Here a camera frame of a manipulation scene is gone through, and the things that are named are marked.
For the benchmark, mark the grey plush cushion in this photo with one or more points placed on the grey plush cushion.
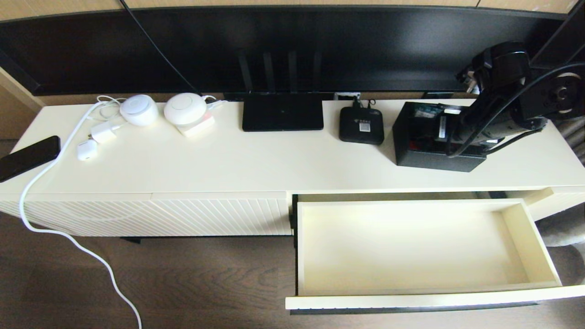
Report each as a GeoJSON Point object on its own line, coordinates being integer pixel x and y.
{"type": "Point", "coordinates": [566, 230]}

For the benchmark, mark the black television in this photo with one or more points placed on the black television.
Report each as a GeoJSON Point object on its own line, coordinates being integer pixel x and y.
{"type": "Point", "coordinates": [365, 45]}

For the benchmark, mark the cream cabinet drawer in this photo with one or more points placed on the cream cabinet drawer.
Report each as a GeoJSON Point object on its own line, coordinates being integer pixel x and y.
{"type": "Point", "coordinates": [411, 246]}

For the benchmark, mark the white wall socket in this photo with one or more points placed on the white wall socket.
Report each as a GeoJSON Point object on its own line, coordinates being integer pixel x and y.
{"type": "Point", "coordinates": [346, 96]}

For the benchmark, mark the black television foot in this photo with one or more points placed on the black television foot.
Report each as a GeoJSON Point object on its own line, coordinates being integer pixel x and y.
{"type": "Point", "coordinates": [436, 95]}

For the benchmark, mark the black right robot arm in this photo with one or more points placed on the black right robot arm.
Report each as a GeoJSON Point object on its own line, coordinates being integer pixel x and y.
{"type": "Point", "coordinates": [502, 64]}

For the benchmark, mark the white earbuds case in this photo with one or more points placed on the white earbuds case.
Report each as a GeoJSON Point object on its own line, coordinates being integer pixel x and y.
{"type": "Point", "coordinates": [87, 150]}

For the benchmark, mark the black router with antennas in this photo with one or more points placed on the black router with antennas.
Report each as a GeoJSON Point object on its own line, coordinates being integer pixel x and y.
{"type": "Point", "coordinates": [282, 113]}

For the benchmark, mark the white dome lamp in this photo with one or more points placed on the white dome lamp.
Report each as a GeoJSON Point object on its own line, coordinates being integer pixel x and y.
{"type": "Point", "coordinates": [185, 108]}

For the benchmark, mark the white charger adapter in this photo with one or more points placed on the white charger adapter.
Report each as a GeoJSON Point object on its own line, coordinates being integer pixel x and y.
{"type": "Point", "coordinates": [104, 132]}

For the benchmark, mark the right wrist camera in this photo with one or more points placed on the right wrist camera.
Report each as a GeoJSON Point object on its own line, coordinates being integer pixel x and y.
{"type": "Point", "coordinates": [470, 80]}

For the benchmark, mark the black smartphone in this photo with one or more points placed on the black smartphone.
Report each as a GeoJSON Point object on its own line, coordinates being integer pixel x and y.
{"type": "Point", "coordinates": [27, 158]}

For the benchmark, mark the grey curtain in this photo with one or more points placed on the grey curtain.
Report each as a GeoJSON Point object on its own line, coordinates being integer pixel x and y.
{"type": "Point", "coordinates": [577, 141]}

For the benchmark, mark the white cream packet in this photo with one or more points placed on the white cream packet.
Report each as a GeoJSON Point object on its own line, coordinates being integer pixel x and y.
{"type": "Point", "coordinates": [452, 110]}

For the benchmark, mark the cream TV cabinet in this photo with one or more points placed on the cream TV cabinet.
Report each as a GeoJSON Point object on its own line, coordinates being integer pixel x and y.
{"type": "Point", "coordinates": [274, 160]}

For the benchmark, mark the black compartment organizer box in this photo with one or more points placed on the black compartment organizer box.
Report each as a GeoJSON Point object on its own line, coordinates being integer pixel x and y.
{"type": "Point", "coordinates": [434, 162]}

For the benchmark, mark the red sachet white nutrition label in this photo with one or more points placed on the red sachet white nutrition label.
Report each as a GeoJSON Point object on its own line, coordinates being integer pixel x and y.
{"type": "Point", "coordinates": [414, 146]}

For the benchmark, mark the teal tea packet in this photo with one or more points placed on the teal tea packet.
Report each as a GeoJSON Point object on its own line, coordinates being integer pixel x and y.
{"type": "Point", "coordinates": [422, 111]}

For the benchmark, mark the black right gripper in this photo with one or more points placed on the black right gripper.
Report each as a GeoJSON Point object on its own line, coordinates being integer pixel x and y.
{"type": "Point", "coordinates": [452, 128]}

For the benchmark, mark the white round speaker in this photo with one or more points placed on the white round speaker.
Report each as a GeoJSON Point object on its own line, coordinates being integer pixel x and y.
{"type": "Point", "coordinates": [139, 111]}

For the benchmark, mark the black shelf unit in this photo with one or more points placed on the black shelf unit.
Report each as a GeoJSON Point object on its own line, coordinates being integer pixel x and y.
{"type": "Point", "coordinates": [562, 27]}

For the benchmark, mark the black set-top box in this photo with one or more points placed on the black set-top box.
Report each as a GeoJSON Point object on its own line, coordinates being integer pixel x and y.
{"type": "Point", "coordinates": [352, 129]}

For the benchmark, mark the pink white base block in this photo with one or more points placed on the pink white base block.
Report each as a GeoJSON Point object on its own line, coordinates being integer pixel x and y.
{"type": "Point", "coordinates": [199, 130]}

